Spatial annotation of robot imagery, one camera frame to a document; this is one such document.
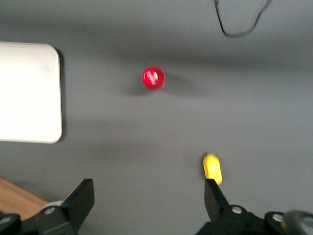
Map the wooden two-drawer cabinet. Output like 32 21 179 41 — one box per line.
0 176 49 221

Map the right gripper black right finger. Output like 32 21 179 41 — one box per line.
195 178 270 235

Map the red coke bottle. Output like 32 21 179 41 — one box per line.
141 65 166 91

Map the thin black looped cable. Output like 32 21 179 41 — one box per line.
214 0 272 39

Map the white rectangular tray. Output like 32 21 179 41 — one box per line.
0 41 63 144

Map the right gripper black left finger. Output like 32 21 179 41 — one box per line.
34 178 95 235

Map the yellow lemon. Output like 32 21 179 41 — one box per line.
202 153 223 185

